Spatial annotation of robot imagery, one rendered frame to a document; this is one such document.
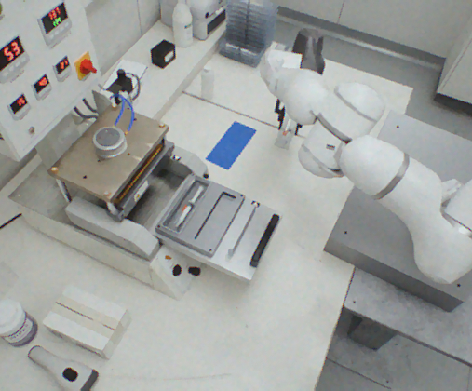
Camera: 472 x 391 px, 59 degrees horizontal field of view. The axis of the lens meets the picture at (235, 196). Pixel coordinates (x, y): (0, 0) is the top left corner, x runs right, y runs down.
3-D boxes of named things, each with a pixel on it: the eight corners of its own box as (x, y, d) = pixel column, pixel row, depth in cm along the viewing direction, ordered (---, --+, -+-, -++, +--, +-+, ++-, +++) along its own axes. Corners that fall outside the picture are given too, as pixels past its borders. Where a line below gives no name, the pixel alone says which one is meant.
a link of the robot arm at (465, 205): (505, 185, 100) (548, 195, 76) (453, 246, 104) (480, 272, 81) (463, 159, 102) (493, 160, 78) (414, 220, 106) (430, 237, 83)
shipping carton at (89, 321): (49, 332, 115) (39, 322, 107) (78, 292, 122) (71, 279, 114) (107, 363, 111) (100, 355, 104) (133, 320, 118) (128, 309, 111)
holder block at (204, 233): (155, 232, 110) (155, 227, 107) (192, 178, 120) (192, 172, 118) (211, 258, 106) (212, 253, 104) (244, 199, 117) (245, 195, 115)
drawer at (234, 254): (149, 239, 112) (145, 224, 106) (189, 181, 124) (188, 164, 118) (249, 286, 107) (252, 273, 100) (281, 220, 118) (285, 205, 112)
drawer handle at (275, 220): (249, 264, 106) (250, 258, 103) (272, 220, 114) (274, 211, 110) (256, 268, 105) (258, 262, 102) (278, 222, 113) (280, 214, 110)
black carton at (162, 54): (151, 63, 174) (149, 49, 168) (165, 52, 178) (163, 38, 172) (163, 69, 172) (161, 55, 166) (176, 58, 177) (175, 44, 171)
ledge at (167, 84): (69, 119, 159) (66, 111, 156) (178, 9, 204) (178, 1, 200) (137, 147, 154) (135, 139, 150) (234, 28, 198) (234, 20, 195)
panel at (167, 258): (182, 295, 123) (154, 258, 110) (227, 217, 139) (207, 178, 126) (188, 296, 122) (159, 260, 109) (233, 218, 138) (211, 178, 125)
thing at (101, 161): (38, 182, 110) (20, 151, 99) (107, 109, 127) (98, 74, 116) (116, 219, 105) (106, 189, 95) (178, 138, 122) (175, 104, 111)
